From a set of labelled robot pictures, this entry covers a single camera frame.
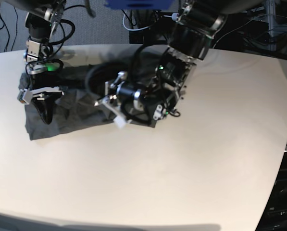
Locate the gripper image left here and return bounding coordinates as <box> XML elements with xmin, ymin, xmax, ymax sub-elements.
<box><xmin>29</xmin><ymin>72</ymin><xmax>62</xmax><ymax>125</ymax></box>

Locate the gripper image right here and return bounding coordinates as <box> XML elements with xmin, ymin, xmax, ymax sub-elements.
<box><xmin>105</xmin><ymin>72</ymin><xmax>143</xmax><ymax>111</ymax></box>

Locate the grey T-shirt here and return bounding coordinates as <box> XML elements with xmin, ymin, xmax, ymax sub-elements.
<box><xmin>18</xmin><ymin>51</ymin><xmax>163</xmax><ymax>141</ymax></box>

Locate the robot arm image right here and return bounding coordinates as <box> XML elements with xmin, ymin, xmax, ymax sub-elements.
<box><xmin>25</xmin><ymin>0</ymin><xmax>262</xmax><ymax>126</ymax></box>

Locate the blue plastic bin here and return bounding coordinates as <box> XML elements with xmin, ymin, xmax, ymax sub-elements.
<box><xmin>105</xmin><ymin>0</ymin><xmax>174</xmax><ymax>10</ymax></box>

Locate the white power strip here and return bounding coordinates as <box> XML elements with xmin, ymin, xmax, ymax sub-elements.
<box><xmin>171</xmin><ymin>13</ymin><xmax>180</xmax><ymax>22</ymax></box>

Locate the black OpenArm base box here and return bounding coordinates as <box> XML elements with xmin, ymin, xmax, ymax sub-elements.
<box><xmin>256</xmin><ymin>152</ymin><xmax>287</xmax><ymax>231</ymax></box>

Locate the black cable on wall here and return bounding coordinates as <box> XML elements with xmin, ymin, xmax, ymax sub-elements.
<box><xmin>4</xmin><ymin>4</ymin><xmax>18</xmax><ymax>51</ymax></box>

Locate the white cable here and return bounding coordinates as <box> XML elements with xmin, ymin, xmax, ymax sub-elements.
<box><xmin>122</xmin><ymin>10</ymin><xmax>150</xmax><ymax>31</ymax></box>

